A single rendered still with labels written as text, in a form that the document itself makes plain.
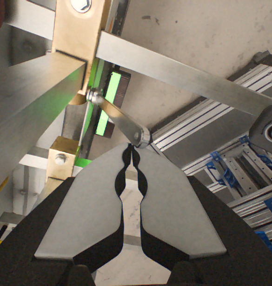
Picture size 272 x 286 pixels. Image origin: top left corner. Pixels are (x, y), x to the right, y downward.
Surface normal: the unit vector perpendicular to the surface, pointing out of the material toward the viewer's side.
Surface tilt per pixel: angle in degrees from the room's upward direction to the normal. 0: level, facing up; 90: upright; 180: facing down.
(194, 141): 0
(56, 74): 90
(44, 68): 90
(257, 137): 34
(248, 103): 0
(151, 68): 0
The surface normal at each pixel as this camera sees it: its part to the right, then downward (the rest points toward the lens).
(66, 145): 0.33, -0.80
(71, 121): 0.02, 0.54
